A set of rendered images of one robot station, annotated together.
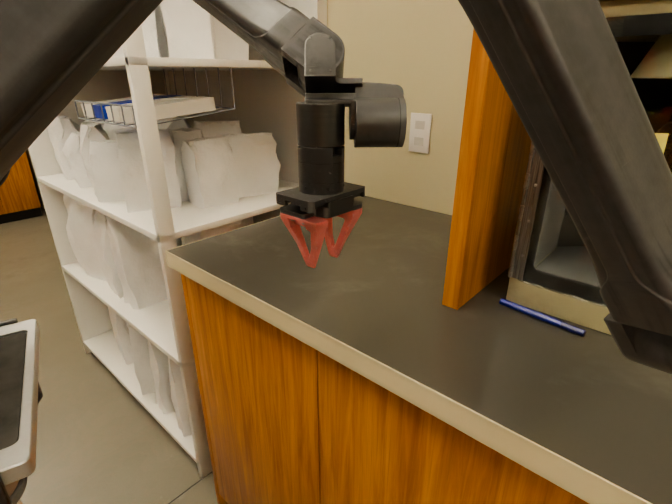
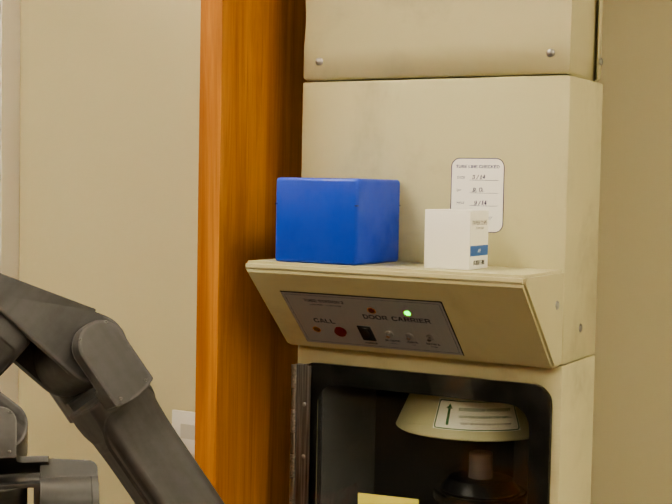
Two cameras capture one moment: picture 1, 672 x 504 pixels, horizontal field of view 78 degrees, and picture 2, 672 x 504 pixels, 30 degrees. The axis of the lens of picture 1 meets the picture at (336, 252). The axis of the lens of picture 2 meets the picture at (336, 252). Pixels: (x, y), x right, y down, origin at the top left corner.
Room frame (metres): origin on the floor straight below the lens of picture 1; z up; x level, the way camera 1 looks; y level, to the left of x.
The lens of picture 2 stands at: (-0.75, -0.04, 1.59)
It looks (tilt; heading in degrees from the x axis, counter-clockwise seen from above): 3 degrees down; 347
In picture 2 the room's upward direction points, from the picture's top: 1 degrees clockwise
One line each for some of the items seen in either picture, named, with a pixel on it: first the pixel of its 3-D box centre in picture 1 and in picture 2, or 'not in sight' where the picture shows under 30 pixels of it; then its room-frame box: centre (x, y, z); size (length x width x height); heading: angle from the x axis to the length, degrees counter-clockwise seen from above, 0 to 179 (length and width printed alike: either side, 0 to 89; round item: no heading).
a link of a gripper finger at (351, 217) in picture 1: (326, 227); not in sight; (0.52, 0.01, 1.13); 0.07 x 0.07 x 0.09; 48
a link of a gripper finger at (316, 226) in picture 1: (317, 230); not in sight; (0.51, 0.02, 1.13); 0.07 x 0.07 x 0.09; 48
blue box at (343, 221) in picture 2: not in sight; (338, 220); (0.57, -0.33, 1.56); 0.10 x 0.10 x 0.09; 48
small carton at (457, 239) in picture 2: not in sight; (456, 238); (0.48, -0.44, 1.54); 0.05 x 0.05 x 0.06; 49
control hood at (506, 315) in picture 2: not in sight; (400, 312); (0.52, -0.39, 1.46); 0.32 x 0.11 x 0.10; 48
